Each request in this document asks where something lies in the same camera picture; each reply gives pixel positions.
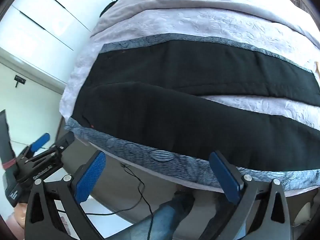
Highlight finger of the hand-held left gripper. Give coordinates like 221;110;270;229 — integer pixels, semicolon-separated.
49;131;75;155
25;133;50;155

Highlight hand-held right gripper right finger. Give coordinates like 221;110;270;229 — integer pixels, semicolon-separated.
209;151;293;240

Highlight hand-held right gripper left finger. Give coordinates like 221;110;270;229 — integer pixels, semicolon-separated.
25;151;108;240

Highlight black pants with grey stripes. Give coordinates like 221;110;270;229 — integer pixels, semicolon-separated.
64;34;320;198

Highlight person's left hand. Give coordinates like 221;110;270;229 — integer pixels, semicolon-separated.
10;202;27;230

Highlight grey bed base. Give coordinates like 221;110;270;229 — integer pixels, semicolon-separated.
57;122;220;240

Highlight white wardrobe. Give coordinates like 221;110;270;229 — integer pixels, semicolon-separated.
0;0;121;55

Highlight lavender embossed blanket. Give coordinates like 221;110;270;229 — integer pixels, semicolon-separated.
60;4;320;198

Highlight plain grey blanket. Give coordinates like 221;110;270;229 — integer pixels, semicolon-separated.
90;0;313;38

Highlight black cable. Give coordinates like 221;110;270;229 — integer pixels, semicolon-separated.
85;162;154;240

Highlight black door handle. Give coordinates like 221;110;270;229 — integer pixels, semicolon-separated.
14;75;27;88

